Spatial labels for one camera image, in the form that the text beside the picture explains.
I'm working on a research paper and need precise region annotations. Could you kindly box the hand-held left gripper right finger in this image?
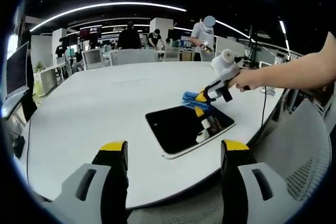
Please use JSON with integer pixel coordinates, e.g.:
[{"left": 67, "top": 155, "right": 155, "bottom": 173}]
[{"left": 220, "top": 139, "right": 302, "bottom": 224}]

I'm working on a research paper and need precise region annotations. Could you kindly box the blue cleaning cloth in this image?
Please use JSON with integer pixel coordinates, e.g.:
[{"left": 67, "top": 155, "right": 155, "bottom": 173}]
[{"left": 181, "top": 91, "right": 212, "bottom": 112}]

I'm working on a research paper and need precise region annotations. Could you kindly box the black computer mouse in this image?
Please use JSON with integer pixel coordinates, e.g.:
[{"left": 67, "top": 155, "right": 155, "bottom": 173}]
[{"left": 12, "top": 134, "right": 26, "bottom": 158}]

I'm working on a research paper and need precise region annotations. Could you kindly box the wide white mesh chair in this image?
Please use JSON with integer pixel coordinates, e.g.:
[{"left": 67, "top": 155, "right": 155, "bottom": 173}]
[{"left": 109, "top": 49, "right": 160, "bottom": 66}]

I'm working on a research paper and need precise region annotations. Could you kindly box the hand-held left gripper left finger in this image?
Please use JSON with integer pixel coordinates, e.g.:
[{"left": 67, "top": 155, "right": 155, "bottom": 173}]
[{"left": 41, "top": 140, "right": 129, "bottom": 224}]

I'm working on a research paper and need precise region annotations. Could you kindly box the white low cabinet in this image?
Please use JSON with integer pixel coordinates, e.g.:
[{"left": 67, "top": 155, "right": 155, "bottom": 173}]
[{"left": 33, "top": 63, "right": 69, "bottom": 96}]

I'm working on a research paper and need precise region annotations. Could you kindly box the thin black cable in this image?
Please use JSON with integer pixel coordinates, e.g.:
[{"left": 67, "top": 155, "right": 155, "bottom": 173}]
[{"left": 26, "top": 120, "right": 34, "bottom": 183}]

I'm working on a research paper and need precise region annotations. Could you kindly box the short ceiling light strip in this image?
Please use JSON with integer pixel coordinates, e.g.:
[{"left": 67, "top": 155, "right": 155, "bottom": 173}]
[{"left": 279, "top": 20, "right": 291, "bottom": 51}]

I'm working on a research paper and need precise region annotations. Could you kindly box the person's right hand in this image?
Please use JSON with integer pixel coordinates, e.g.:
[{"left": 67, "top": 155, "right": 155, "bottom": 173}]
[{"left": 226, "top": 68, "right": 266, "bottom": 93}]

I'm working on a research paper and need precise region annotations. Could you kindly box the dark computer monitor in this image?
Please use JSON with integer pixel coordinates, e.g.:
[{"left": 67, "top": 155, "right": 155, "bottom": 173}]
[{"left": 5, "top": 40, "right": 30, "bottom": 96}]

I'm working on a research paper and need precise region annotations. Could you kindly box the white desk partition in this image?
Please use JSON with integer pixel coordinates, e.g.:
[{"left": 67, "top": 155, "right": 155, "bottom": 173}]
[{"left": 215, "top": 36, "right": 246, "bottom": 62}]

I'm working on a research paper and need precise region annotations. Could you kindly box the grey mesh office chair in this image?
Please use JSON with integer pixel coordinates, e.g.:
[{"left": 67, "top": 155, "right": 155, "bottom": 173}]
[{"left": 125, "top": 98, "right": 336, "bottom": 224}]

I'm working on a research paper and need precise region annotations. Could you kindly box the red wall screen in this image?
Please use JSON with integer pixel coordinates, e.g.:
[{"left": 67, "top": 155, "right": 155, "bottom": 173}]
[{"left": 80, "top": 26, "right": 102, "bottom": 38}]

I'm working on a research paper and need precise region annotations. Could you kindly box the white mesh office chair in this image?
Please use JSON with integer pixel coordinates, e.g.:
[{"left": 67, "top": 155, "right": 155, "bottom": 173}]
[{"left": 81, "top": 49, "right": 104, "bottom": 70}]

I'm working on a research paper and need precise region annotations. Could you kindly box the long curved ceiling light strip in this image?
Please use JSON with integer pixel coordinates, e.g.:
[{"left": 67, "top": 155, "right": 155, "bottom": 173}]
[{"left": 29, "top": 2, "right": 187, "bottom": 33}]

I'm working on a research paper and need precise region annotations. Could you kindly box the black tablet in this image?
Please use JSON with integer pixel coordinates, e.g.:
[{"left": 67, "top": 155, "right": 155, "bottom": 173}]
[{"left": 145, "top": 105, "right": 236, "bottom": 159}]

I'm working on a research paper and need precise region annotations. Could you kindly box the small grey office chair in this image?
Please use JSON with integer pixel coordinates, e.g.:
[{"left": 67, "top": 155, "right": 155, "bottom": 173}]
[{"left": 164, "top": 47, "right": 181, "bottom": 61}]

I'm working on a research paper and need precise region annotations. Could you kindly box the black monitor stand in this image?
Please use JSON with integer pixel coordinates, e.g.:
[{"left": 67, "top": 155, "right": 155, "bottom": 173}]
[{"left": 20, "top": 91, "right": 38, "bottom": 122}]

